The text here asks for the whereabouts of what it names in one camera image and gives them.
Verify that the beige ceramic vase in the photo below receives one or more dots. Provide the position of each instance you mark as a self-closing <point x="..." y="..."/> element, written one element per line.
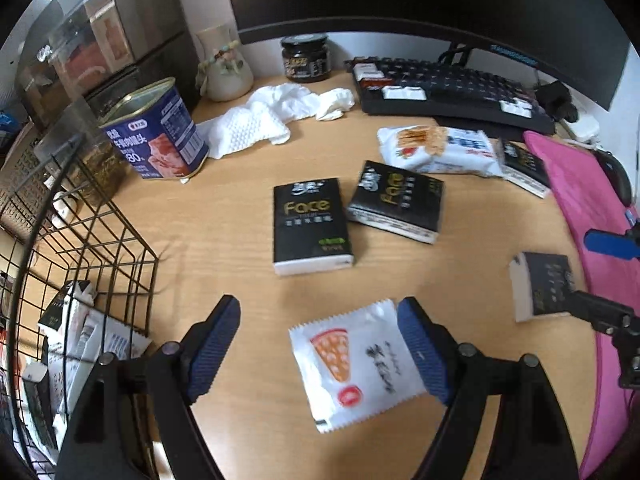
<point x="227" y="77"/>

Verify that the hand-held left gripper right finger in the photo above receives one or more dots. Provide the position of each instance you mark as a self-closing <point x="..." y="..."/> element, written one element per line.
<point x="422" y="350"/>

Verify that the blue luncheon meat can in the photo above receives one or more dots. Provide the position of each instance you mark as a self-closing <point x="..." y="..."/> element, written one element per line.
<point x="160" y="135"/>

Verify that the black tissue pack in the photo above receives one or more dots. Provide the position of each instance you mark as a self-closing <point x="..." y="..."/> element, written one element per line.
<point x="525" y="165"/>
<point x="62" y="302"/>
<point x="37" y="400"/>
<point x="310" y="220"/>
<point x="545" y="285"/>
<point x="395" y="200"/>

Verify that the dark acrylic storage cabinet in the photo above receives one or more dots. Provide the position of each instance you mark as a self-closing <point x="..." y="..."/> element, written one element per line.
<point x="115" y="25"/>

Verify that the pink mouse pad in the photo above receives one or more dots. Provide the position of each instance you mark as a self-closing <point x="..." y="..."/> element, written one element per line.
<point x="575" y="200"/>

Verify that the small white bottle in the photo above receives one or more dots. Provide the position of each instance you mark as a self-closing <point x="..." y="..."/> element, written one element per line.
<point x="64" y="205"/>

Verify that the wooden desktop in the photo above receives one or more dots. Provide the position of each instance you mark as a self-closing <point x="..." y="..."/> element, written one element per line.
<point x="225" y="210"/>

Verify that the clear glass jar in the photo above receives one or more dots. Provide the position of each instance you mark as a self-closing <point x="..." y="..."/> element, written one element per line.
<point x="95" y="160"/>

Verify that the white blue text snack packet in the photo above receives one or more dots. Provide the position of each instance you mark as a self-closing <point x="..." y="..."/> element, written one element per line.
<point x="100" y="335"/>

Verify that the black mechanical keyboard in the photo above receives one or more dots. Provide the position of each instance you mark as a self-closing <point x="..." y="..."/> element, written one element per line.
<point x="450" y="90"/>

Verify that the black computer mouse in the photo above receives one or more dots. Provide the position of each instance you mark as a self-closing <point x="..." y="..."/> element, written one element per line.
<point x="614" y="175"/>

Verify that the dark glass jar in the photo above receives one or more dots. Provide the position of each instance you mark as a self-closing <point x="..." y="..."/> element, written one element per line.
<point x="305" y="60"/>

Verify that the white biscuit picture snack packet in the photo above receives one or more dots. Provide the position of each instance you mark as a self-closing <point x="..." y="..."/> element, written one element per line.
<point x="440" y="150"/>

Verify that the white pizza print snack packet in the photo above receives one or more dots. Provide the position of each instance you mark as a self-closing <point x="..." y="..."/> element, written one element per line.
<point x="355" y="365"/>

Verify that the blue white tissue box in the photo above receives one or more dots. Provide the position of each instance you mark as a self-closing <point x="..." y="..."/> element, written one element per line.
<point x="7" y="122"/>

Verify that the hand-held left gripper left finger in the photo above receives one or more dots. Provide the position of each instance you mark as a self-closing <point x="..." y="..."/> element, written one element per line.
<point x="215" y="350"/>

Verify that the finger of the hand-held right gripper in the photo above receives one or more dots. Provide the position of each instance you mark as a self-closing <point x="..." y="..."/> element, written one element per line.
<point x="602" y="312"/>
<point x="607" y="244"/>

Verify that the brown woven basket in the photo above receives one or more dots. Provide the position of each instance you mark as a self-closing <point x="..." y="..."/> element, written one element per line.
<point x="20" y="185"/>

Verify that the white power strip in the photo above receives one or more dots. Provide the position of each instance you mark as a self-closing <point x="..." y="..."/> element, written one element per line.
<point x="582" y="125"/>

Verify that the black power plug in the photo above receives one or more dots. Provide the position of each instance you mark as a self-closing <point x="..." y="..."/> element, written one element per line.
<point x="557" y="97"/>

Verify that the white crumpled cloth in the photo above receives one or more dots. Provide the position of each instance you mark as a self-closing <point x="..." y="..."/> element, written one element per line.
<point x="265" y="115"/>

